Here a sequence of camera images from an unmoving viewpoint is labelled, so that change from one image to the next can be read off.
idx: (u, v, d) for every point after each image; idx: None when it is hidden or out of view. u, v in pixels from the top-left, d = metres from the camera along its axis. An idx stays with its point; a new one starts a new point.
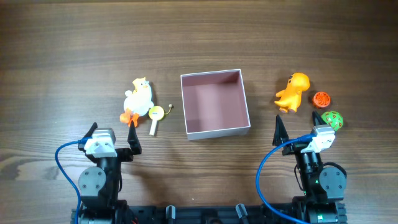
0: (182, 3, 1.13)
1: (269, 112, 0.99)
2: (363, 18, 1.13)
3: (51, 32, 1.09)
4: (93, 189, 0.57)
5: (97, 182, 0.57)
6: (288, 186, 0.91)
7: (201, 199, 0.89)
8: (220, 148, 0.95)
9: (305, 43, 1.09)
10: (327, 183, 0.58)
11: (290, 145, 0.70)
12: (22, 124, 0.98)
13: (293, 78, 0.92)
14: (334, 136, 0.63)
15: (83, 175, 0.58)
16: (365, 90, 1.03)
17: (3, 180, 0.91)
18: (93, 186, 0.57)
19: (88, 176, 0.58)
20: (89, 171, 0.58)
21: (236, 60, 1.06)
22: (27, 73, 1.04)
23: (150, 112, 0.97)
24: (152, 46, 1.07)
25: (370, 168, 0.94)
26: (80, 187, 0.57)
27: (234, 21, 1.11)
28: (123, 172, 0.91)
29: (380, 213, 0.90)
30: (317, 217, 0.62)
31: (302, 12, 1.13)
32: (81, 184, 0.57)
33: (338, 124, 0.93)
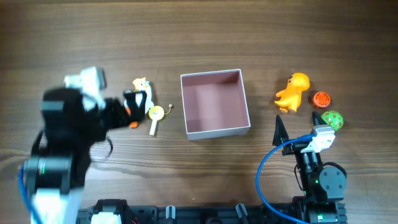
0: (182, 4, 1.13)
1: (269, 111, 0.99)
2: (363, 18, 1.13)
3: (51, 33, 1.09)
4: (60, 109, 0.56)
5: (57, 116, 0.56)
6: (288, 186, 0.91)
7: (201, 199, 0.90)
8: (221, 148, 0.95)
9: (305, 43, 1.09)
10: (326, 183, 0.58)
11: (290, 145, 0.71)
12: (23, 124, 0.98)
13: (293, 78, 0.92)
14: (334, 135, 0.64)
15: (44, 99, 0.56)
16: (365, 90, 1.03)
17: (4, 180, 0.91)
18: (63, 116, 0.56)
19: (55, 101, 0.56)
20: (48, 96, 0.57)
21: (236, 60, 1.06)
22: (27, 73, 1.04)
23: (150, 112, 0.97)
24: (152, 46, 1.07)
25: (370, 169, 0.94)
26: (46, 105, 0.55)
27: (234, 21, 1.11)
28: (132, 174, 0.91)
29: (380, 213, 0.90)
30: (317, 216, 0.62)
31: (302, 12, 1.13)
32: (44, 109, 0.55)
33: (338, 124, 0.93)
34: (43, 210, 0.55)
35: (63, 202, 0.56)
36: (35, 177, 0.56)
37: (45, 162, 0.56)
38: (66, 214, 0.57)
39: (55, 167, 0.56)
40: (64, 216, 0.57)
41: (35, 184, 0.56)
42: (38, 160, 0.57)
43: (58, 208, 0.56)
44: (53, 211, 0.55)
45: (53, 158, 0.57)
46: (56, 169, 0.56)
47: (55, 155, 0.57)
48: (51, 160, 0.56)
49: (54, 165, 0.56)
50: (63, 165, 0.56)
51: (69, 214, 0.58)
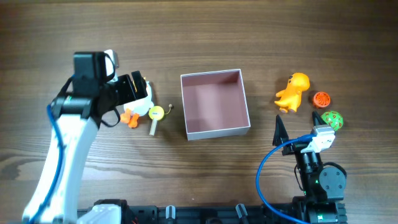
0: (181, 3, 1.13)
1: (269, 111, 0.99)
2: (364, 18, 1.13)
3: (51, 32, 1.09)
4: (91, 65, 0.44)
5: (86, 73, 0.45)
6: (288, 186, 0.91)
7: (201, 199, 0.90)
8: (221, 148, 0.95)
9: (306, 43, 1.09)
10: (327, 183, 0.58)
11: (290, 146, 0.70)
12: (23, 123, 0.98)
13: (293, 78, 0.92)
14: (334, 135, 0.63)
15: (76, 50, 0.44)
16: (365, 90, 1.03)
17: (4, 180, 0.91)
18: (92, 68, 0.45)
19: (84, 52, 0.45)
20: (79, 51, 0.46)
21: (236, 60, 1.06)
22: (27, 73, 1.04)
23: (150, 113, 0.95)
24: (152, 46, 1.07)
25: (370, 169, 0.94)
26: (80, 55, 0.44)
27: (233, 21, 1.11)
28: (132, 174, 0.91)
29: (380, 213, 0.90)
30: (317, 217, 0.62)
31: (302, 12, 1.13)
32: (76, 63, 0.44)
33: (338, 124, 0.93)
34: (64, 130, 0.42)
35: (85, 123, 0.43)
36: (61, 108, 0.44)
37: (71, 96, 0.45)
38: (81, 149, 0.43)
39: (77, 105, 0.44)
40: (80, 147, 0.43)
41: (60, 109, 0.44)
42: (63, 99, 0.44)
43: (80, 126, 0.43)
44: (78, 133, 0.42)
45: (76, 99, 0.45)
46: (76, 108, 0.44)
47: (78, 96, 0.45)
48: (73, 100, 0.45)
49: (74, 104, 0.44)
50: (83, 103, 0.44)
51: (84, 145, 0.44)
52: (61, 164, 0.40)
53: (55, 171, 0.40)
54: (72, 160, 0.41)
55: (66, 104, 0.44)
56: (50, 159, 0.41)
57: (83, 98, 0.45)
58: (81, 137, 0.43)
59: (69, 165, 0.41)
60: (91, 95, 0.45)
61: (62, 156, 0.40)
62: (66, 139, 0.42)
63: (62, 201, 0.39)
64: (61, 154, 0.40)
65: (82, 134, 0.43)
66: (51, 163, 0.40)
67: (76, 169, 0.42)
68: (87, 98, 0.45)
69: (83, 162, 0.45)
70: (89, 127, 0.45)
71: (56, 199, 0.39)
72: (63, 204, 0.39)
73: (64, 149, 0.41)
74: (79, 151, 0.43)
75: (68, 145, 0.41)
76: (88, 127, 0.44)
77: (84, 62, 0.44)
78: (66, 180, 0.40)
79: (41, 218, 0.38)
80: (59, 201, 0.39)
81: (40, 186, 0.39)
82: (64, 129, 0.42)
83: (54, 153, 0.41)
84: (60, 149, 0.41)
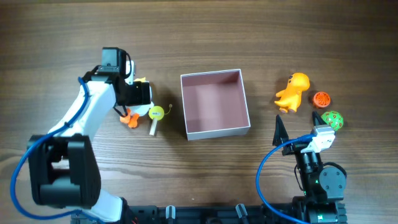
0: (182, 4, 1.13)
1: (269, 111, 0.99)
2: (363, 18, 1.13)
3: (51, 32, 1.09)
4: (114, 54, 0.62)
5: (110, 61, 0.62)
6: (288, 186, 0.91)
7: (201, 199, 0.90)
8: (221, 148, 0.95)
9: (306, 43, 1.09)
10: (327, 183, 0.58)
11: (290, 146, 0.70)
12: (23, 124, 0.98)
13: (293, 78, 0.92)
14: (334, 136, 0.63)
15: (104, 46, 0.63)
16: (365, 90, 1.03)
17: (4, 180, 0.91)
18: (115, 56, 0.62)
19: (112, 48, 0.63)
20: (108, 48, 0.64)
21: (236, 60, 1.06)
22: (27, 73, 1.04)
23: (151, 113, 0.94)
24: (152, 45, 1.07)
25: (370, 169, 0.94)
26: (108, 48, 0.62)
27: (234, 21, 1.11)
28: (133, 175, 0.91)
29: (380, 213, 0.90)
30: (317, 216, 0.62)
31: (302, 12, 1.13)
32: (104, 53, 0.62)
33: (338, 124, 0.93)
34: (92, 88, 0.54)
35: (108, 86, 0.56)
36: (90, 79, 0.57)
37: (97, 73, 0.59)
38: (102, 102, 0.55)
39: (101, 76, 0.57)
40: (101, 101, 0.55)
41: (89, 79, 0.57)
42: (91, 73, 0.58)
43: (104, 88, 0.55)
44: (102, 91, 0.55)
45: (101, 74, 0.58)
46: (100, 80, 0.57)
47: (102, 73, 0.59)
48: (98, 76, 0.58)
49: (100, 76, 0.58)
50: (105, 76, 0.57)
51: (104, 102, 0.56)
52: (86, 106, 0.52)
53: (79, 107, 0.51)
54: (94, 105, 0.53)
55: (94, 76, 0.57)
56: (77, 102, 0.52)
57: (106, 74, 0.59)
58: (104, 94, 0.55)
59: (92, 108, 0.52)
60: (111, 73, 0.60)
61: (87, 101, 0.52)
62: (92, 91, 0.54)
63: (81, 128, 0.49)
64: (87, 98, 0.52)
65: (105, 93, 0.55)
66: (77, 104, 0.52)
67: (94, 115, 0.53)
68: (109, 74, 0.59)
69: (100, 116, 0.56)
70: (109, 93, 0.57)
71: (78, 126, 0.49)
72: (82, 129, 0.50)
73: (90, 97, 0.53)
74: (101, 103, 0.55)
75: (92, 96, 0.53)
76: (108, 91, 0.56)
77: (113, 54, 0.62)
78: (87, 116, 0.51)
79: (63, 135, 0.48)
80: (78, 129, 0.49)
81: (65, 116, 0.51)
82: (92, 86, 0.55)
83: (81, 99, 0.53)
84: (87, 96, 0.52)
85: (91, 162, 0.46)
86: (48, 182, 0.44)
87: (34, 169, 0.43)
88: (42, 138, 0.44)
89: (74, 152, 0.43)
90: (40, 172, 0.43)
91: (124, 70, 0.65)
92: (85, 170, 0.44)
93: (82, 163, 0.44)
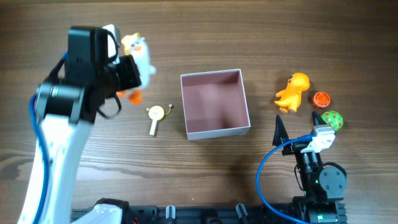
0: (182, 3, 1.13)
1: (269, 111, 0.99)
2: (363, 18, 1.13)
3: (51, 32, 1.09)
4: None
5: None
6: (288, 186, 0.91)
7: (201, 199, 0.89)
8: (220, 148, 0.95)
9: (306, 43, 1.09)
10: (327, 183, 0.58)
11: (290, 146, 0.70)
12: (23, 124, 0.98)
13: (293, 78, 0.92)
14: (334, 135, 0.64)
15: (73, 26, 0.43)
16: (365, 90, 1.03)
17: (4, 180, 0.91)
18: (88, 45, 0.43)
19: None
20: None
21: (236, 60, 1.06)
22: (27, 73, 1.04)
23: (150, 113, 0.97)
24: (152, 46, 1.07)
25: (370, 169, 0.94)
26: (76, 30, 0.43)
27: (234, 21, 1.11)
28: (133, 174, 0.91)
29: (380, 213, 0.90)
30: (318, 217, 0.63)
31: (302, 12, 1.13)
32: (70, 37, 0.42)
33: (338, 124, 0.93)
34: (50, 138, 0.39)
35: (73, 130, 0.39)
36: (46, 99, 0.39)
37: (57, 88, 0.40)
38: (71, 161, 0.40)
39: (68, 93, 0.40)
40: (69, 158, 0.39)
41: (45, 106, 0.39)
42: (51, 84, 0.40)
43: (68, 132, 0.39)
44: (66, 142, 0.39)
45: (68, 86, 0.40)
46: (66, 97, 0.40)
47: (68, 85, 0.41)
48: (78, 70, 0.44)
49: (65, 91, 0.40)
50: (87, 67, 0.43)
51: (74, 159, 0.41)
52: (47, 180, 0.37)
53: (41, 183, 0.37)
54: (60, 176, 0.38)
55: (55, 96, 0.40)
56: (33, 177, 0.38)
57: (76, 84, 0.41)
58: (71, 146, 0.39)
59: (58, 185, 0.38)
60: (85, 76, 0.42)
61: (47, 173, 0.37)
62: (52, 152, 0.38)
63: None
64: (47, 170, 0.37)
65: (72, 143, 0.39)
66: (37, 177, 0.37)
67: (66, 191, 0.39)
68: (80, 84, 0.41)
69: (71, 183, 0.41)
70: (81, 132, 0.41)
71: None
72: None
73: (50, 165, 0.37)
74: (68, 168, 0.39)
75: (55, 160, 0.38)
76: (77, 135, 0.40)
77: None
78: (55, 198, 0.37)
79: None
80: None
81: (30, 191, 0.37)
82: (51, 138, 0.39)
83: (38, 170, 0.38)
84: (45, 165, 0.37)
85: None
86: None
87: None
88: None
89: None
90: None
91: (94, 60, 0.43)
92: None
93: None
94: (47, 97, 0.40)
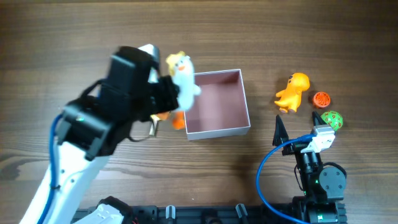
0: (182, 4, 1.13)
1: (269, 111, 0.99)
2: (363, 18, 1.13)
3: (51, 32, 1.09)
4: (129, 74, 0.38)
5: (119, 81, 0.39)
6: (288, 186, 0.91)
7: (201, 199, 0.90)
8: (220, 148, 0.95)
9: (306, 43, 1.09)
10: (327, 183, 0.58)
11: (290, 146, 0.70)
12: (23, 124, 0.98)
13: (293, 78, 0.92)
14: (334, 136, 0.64)
15: (118, 52, 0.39)
16: (365, 90, 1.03)
17: (4, 180, 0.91)
18: (128, 87, 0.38)
19: (130, 59, 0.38)
20: (124, 51, 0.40)
21: (236, 60, 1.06)
22: (27, 73, 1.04)
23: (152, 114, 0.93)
24: (152, 46, 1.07)
25: (370, 169, 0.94)
26: (122, 59, 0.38)
27: (233, 21, 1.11)
28: (133, 174, 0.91)
29: (380, 213, 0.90)
30: (318, 217, 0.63)
31: (302, 12, 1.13)
32: (114, 65, 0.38)
33: (338, 124, 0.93)
34: (63, 166, 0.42)
35: (86, 163, 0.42)
36: (69, 123, 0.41)
37: (84, 115, 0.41)
38: (76, 189, 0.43)
39: (94, 124, 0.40)
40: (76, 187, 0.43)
41: (66, 130, 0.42)
42: (79, 109, 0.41)
43: (80, 166, 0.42)
44: (76, 175, 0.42)
45: (95, 117, 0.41)
46: (90, 127, 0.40)
47: (96, 114, 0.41)
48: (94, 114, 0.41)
49: (92, 121, 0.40)
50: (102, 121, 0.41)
51: (82, 185, 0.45)
52: (48, 206, 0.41)
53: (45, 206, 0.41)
54: (64, 201, 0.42)
55: (80, 122, 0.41)
56: (42, 196, 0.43)
57: (104, 115, 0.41)
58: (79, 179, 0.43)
59: (57, 211, 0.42)
60: (117, 107, 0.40)
61: (52, 200, 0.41)
62: (62, 178, 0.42)
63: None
64: (51, 196, 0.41)
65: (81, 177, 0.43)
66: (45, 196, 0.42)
67: (64, 214, 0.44)
68: (109, 117, 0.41)
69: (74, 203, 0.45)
70: (94, 163, 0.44)
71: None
72: None
73: (58, 190, 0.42)
74: (74, 193, 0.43)
75: (63, 186, 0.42)
76: (89, 167, 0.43)
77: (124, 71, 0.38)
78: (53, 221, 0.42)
79: None
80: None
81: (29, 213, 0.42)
82: (65, 165, 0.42)
83: (46, 193, 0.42)
84: (52, 191, 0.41)
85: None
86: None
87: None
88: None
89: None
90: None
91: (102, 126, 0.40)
92: None
93: None
94: (71, 122, 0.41)
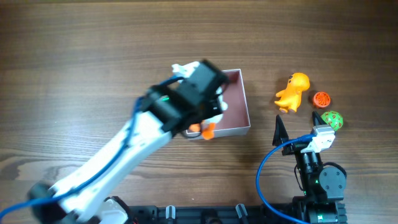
0: (182, 3, 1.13)
1: (269, 111, 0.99)
2: (364, 18, 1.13)
3: (51, 32, 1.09)
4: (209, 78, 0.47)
5: (199, 82, 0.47)
6: (288, 186, 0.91)
7: (201, 199, 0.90)
8: (220, 148, 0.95)
9: (306, 43, 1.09)
10: (326, 183, 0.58)
11: (290, 146, 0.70)
12: (23, 124, 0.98)
13: (293, 78, 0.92)
14: (334, 135, 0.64)
15: (205, 63, 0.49)
16: (366, 90, 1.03)
17: (4, 180, 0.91)
18: (206, 87, 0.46)
19: (212, 70, 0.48)
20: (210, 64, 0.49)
21: (236, 60, 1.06)
22: (27, 73, 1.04)
23: None
24: (152, 45, 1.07)
25: (370, 168, 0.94)
26: (206, 68, 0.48)
27: (233, 21, 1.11)
28: (133, 174, 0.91)
29: (380, 213, 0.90)
30: (317, 217, 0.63)
31: (302, 12, 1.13)
32: (201, 69, 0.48)
33: (338, 124, 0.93)
34: (138, 129, 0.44)
35: (159, 135, 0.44)
36: (154, 101, 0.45)
37: (168, 97, 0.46)
38: (140, 155, 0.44)
39: (170, 107, 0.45)
40: (142, 154, 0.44)
41: (150, 104, 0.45)
42: (161, 92, 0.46)
43: (155, 135, 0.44)
44: (148, 140, 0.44)
45: (172, 102, 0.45)
46: (166, 109, 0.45)
47: (175, 100, 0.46)
48: (170, 102, 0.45)
49: (169, 105, 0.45)
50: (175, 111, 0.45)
51: (143, 155, 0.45)
52: (114, 161, 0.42)
53: (110, 159, 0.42)
54: (127, 162, 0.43)
55: (161, 102, 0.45)
56: (110, 148, 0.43)
57: (180, 103, 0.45)
58: (148, 146, 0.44)
59: (117, 170, 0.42)
60: (190, 99, 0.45)
61: (121, 154, 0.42)
62: (135, 140, 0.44)
63: (87, 199, 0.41)
64: (121, 152, 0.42)
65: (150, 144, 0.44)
66: (111, 152, 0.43)
67: (118, 177, 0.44)
68: (184, 106, 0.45)
69: (129, 172, 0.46)
70: (161, 140, 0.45)
71: (84, 194, 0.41)
72: (86, 205, 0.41)
73: (127, 148, 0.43)
74: (137, 158, 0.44)
75: (132, 147, 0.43)
76: (158, 140, 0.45)
77: (208, 76, 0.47)
78: (107, 180, 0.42)
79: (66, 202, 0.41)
80: (86, 196, 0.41)
81: (89, 165, 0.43)
82: (142, 128, 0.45)
83: (115, 147, 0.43)
84: (124, 146, 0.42)
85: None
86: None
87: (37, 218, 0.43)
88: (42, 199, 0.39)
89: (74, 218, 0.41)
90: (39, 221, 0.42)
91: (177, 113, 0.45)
92: None
93: None
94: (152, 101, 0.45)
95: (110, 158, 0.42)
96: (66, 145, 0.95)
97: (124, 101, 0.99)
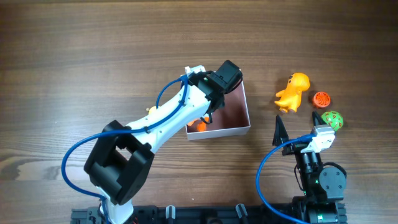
0: (182, 4, 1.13)
1: (269, 112, 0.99)
2: (364, 18, 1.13)
3: (51, 32, 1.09)
4: (232, 73, 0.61)
5: (224, 75, 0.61)
6: (288, 186, 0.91)
7: (201, 199, 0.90)
8: (220, 148, 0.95)
9: (306, 43, 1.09)
10: (327, 183, 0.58)
11: (290, 145, 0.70)
12: (23, 124, 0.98)
13: (293, 78, 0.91)
14: (334, 136, 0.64)
15: (229, 62, 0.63)
16: (365, 90, 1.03)
17: (4, 181, 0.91)
18: (229, 79, 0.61)
19: (234, 68, 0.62)
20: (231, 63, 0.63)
21: (236, 60, 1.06)
22: (27, 73, 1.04)
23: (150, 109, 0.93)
24: (152, 46, 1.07)
25: (370, 168, 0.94)
26: (230, 65, 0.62)
27: (233, 21, 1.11)
28: None
29: (380, 213, 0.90)
30: (318, 217, 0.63)
31: (302, 12, 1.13)
32: (225, 66, 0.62)
33: (338, 124, 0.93)
34: (191, 96, 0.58)
35: (205, 102, 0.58)
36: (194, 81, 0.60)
37: (206, 80, 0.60)
38: (190, 115, 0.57)
39: (208, 88, 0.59)
40: (192, 113, 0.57)
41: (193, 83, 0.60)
42: (200, 76, 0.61)
43: (203, 101, 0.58)
44: (197, 104, 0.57)
45: (209, 84, 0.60)
46: (204, 87, 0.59)
47: (212, 82, 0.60)
48: (206, 84, 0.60)
49: (207, 86, 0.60)
50: (210, 89, 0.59)
51: (193, 116, 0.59)
52: (176, 112, 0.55)
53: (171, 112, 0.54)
54: (183, 116, 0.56)
55: (202, 83, 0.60)
56: (169, 105, 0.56)
57: (214, 85, 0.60)
58: (197, 108, 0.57)
59: (175, 121, 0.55)
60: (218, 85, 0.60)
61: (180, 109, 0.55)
62: (189, 101, 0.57)
63: (156, 137, 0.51)
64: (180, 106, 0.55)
65: (199, 107, 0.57)
66: (170, 107, 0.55)
67: (174, 129, 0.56)
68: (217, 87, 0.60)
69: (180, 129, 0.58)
70: (205, 107, 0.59)
71: (155, 132, 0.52)
72: (155, 140, 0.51)
73: (183, 105, 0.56)
74: (188, 117, 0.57)
75: (186, 106, 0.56)
76: (204, 107, 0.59)
77: (230, 71, 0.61)
78: (169, 127, 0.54)
79: (139, 137, 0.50)
80: (156, 135, 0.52)
81: (154, 114, 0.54)
82: (192, 94, 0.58)
83: (173, 105, 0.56)
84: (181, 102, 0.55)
85: (135, 172, 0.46)
86: (101, 164, 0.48)
87: (98, 149, 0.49)
88: (120, 130, 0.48)
89: (133, 160, 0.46)
90: (99, 152, 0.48)
91: (208, 93, 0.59)
92: (127, 181, 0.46)
93: (127, 177, 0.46)
94: (194, 81, 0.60)
95: (172, 111, 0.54)
96: (66, 145, 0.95)
97: (124, 101, 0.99)
